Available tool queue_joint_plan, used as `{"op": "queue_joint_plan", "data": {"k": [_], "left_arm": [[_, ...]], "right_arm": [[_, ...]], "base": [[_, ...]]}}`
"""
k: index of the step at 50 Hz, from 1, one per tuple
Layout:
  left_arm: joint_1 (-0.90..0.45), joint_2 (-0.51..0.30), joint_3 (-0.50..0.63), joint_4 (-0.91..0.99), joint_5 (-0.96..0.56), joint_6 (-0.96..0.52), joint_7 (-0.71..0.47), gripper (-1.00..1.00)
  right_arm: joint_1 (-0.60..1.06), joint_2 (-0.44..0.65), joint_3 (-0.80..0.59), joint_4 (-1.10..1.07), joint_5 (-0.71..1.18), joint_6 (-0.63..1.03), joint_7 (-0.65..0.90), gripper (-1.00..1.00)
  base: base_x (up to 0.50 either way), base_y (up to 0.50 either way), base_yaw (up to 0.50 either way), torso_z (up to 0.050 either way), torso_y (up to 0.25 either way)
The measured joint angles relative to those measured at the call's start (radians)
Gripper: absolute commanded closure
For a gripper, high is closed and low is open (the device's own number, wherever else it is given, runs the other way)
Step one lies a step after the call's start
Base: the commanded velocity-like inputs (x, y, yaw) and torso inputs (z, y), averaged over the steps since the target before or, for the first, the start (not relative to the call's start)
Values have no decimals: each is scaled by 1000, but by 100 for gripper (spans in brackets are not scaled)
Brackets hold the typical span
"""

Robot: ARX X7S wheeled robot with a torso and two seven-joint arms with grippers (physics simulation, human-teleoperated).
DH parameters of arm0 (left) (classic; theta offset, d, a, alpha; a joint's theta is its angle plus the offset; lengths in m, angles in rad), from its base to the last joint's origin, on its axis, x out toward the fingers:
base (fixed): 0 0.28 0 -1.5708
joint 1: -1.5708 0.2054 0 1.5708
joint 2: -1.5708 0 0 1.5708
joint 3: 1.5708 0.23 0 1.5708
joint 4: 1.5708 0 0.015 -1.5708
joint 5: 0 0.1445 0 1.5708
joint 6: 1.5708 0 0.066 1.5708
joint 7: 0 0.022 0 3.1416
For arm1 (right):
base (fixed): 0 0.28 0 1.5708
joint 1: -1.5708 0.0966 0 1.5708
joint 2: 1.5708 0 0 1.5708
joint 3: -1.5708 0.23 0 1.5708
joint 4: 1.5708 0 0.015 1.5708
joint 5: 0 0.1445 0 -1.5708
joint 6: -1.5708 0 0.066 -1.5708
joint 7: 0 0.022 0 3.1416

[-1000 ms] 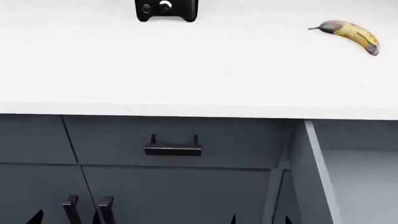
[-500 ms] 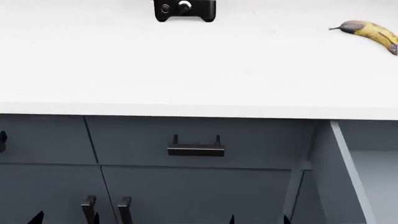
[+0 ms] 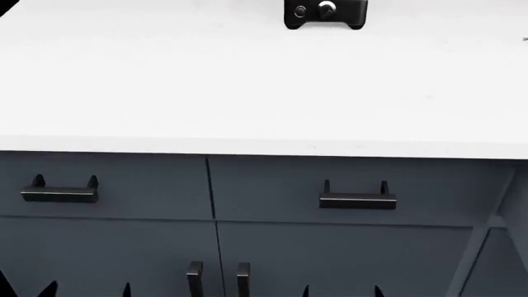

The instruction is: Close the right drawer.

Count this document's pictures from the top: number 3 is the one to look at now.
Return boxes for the black countertop appliance with knob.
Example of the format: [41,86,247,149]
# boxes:
[283,0,370,31]

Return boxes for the black bar door handle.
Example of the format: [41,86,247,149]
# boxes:
[235,262,252,297]
[186,260,205,297]

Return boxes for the dark blue cabinet side panel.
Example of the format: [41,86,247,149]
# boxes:
[447,168,528,297]

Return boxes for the dark blue cabinet door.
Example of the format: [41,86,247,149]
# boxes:
[0,215,227,297]
[215,220,475,297]

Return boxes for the black bar drawer handle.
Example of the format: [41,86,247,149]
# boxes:
[318,178,398,210]
[20,173,100,205]

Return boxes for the dark blue drawer front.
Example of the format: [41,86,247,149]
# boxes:
[206,156,517,229]
[0,150,216,221]

